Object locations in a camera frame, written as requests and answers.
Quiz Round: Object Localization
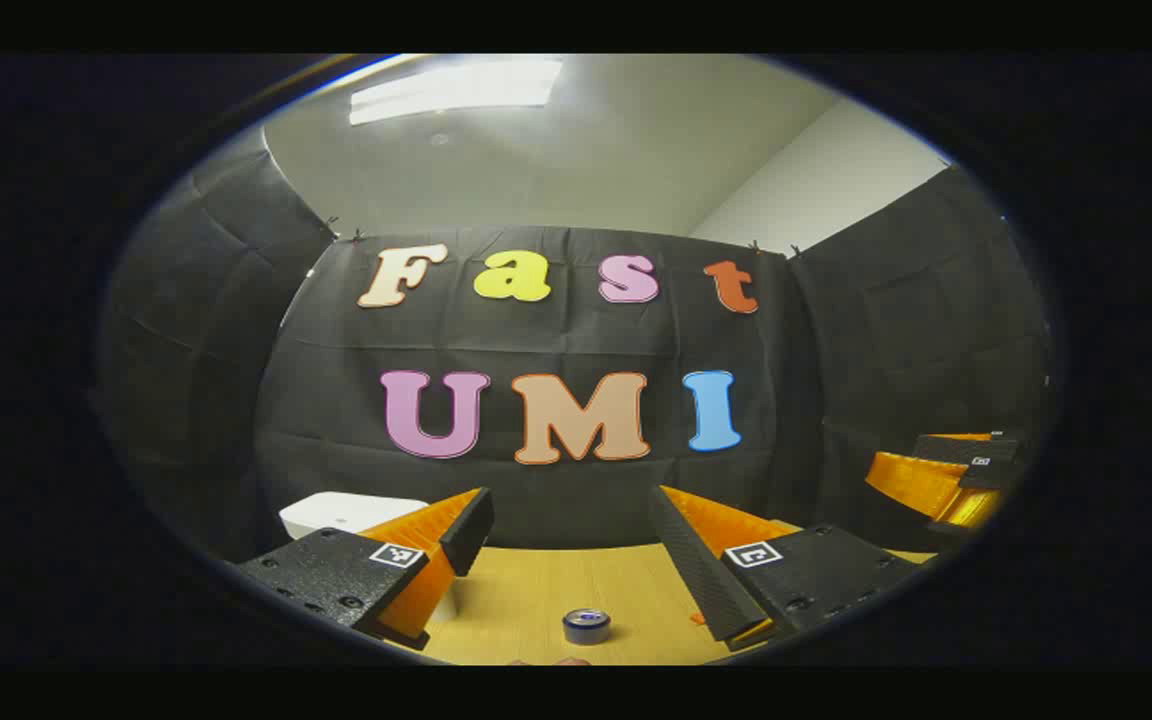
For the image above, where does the black backdrop cloth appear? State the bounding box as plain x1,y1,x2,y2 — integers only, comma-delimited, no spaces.
96,125,1052,561

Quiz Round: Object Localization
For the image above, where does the wooden desktop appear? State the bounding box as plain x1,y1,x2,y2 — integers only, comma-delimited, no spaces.
416,515,937,666

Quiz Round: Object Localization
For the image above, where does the white desktop garbage bin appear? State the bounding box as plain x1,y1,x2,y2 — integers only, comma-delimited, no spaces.
279,491,459,623

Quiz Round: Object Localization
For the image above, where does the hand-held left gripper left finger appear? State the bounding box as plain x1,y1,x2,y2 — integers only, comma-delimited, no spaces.
236,487,495,651

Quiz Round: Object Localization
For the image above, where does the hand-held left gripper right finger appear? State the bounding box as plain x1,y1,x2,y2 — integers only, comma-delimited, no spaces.
648,485,922,653

